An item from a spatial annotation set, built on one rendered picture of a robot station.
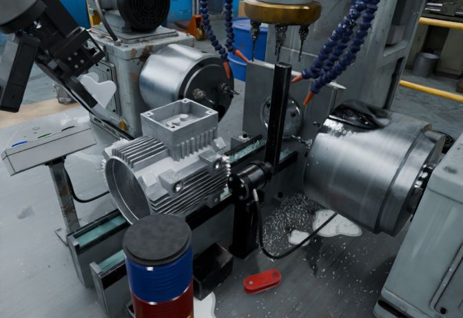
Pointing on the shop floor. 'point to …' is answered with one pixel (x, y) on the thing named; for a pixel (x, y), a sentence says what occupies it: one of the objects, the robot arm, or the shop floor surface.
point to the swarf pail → (424, 64)
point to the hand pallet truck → (196, 28)
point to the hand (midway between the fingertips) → (96, 113)
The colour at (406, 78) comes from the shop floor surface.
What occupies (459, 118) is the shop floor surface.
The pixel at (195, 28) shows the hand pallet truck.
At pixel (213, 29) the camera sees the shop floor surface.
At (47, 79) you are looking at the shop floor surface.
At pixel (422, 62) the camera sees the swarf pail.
